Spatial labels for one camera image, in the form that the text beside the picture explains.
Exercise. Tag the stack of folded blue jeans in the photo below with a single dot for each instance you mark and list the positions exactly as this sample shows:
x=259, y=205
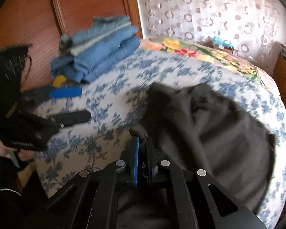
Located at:
x=88, y=54

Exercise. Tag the circle patterned sheer curtain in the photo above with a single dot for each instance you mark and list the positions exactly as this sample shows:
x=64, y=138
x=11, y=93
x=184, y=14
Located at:
x=255, y=28

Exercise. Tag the cardboard box with blue items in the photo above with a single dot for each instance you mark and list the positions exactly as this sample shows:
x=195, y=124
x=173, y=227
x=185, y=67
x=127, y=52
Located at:
x=219, y=44

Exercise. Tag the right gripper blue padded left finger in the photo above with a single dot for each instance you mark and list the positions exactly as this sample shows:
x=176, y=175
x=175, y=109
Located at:
x=135, y=165

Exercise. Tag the colourful floral pink blanket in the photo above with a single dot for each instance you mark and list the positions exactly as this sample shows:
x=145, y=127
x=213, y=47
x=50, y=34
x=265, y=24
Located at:
x=209, y=55

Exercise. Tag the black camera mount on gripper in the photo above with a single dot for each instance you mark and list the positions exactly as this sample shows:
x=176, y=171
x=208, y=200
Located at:
x=12, y=65

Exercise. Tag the black pants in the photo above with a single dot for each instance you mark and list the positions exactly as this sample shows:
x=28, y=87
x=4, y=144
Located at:
x=198, y=128

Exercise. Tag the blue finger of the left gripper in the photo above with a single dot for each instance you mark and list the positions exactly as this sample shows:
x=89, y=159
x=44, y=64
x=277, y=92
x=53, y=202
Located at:
x=68, y=92

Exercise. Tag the yellow plush toy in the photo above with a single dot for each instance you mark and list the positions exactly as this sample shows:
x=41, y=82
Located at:
x=58, y=81

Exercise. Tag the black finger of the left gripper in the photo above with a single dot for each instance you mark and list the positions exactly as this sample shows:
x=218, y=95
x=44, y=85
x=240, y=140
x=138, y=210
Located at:
x=71, y=118

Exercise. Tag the person's left hand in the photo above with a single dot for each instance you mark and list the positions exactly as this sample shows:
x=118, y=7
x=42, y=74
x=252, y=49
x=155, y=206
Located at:
x=24, y=155

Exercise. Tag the brown louvred wooden wardrobe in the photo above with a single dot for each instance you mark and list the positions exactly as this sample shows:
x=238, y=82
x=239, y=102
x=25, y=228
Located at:
x=42, y=22

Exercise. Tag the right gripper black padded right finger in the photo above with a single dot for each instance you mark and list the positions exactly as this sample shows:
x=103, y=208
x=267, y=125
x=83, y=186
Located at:
x=151, y=159

